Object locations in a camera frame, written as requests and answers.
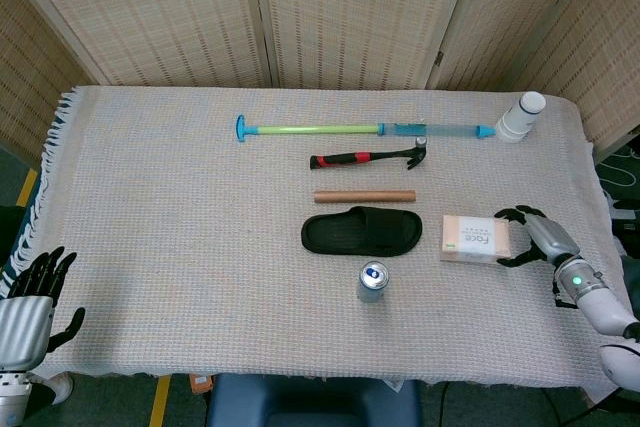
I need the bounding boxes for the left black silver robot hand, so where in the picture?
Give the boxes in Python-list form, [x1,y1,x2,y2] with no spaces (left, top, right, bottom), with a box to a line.
[0,245,86,373]

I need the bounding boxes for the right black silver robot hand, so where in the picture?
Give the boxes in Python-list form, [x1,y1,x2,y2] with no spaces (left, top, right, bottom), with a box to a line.
[493,204,581,268]

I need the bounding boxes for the white tissue box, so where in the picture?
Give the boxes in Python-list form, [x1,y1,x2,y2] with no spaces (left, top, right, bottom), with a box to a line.
[439,214,513,265]

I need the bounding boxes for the small orange box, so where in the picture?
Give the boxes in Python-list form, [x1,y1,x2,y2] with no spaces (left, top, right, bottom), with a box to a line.
[189,372,214,395]

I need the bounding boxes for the white plastic bottle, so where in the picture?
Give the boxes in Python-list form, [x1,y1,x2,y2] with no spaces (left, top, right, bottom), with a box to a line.
[494,90,547,145]

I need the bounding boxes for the silver blue drink can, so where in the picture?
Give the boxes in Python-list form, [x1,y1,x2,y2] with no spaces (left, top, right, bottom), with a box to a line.
[356,260,391,304]

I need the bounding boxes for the beige woven tablecloth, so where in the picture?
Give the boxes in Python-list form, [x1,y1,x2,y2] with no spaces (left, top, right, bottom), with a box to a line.
[0,84,627,394]

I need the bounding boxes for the brown wooden rod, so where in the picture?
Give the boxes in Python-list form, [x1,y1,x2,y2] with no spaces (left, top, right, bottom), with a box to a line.
[313,188,418,205]

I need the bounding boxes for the black rubber slipper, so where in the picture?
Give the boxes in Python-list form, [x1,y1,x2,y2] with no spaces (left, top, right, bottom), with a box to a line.
[300,205,424,258]

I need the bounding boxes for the black red claw hammer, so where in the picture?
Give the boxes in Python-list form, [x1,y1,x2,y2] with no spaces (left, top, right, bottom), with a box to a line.
[308,137,429,172]

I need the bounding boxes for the blue green toy water pump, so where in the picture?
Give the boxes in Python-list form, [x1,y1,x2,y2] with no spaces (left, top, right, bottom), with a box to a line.
[235,114,497,145]

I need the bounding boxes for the blue padded chair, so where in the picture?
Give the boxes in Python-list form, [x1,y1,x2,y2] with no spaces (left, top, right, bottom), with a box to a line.
[206,372,424,427]

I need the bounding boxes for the woven folding screen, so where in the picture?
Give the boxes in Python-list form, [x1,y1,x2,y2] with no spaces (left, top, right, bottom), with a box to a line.
[0,0,640,164]

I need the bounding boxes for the white cable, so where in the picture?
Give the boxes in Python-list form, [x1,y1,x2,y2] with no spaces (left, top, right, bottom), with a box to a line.
[597,144,640,198]

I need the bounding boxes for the black cable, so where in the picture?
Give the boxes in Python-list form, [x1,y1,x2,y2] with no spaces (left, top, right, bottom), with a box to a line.
[436,381,452,427]

